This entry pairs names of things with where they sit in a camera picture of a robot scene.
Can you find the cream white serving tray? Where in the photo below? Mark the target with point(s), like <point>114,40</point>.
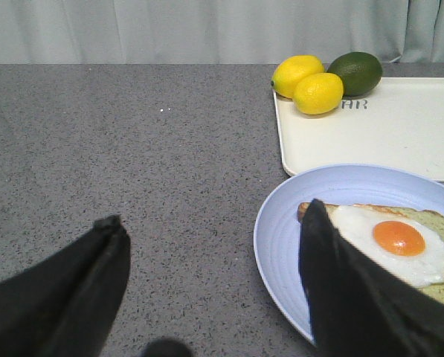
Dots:
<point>399,124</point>

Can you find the grey white curtain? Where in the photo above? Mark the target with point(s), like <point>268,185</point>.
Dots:
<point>179,32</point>

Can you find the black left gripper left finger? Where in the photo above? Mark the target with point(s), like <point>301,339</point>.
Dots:
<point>66,304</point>

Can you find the green lime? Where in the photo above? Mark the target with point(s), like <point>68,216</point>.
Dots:
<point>360,72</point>

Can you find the fake fried egg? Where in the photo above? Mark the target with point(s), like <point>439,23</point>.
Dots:
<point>402,246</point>

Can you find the yellow lemon back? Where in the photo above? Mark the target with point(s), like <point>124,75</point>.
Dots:
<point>291,71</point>

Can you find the yellow lemon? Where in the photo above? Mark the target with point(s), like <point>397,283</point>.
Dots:
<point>318,94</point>
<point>291,71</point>

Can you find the yellow lemon front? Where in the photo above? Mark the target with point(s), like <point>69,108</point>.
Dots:
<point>318,94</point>

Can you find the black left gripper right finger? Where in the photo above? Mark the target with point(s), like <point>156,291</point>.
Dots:
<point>356,307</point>

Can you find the light blue round plate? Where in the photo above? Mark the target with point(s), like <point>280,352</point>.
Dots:
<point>277,230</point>

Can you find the bottom bread slice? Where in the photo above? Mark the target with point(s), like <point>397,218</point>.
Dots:
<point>437,290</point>

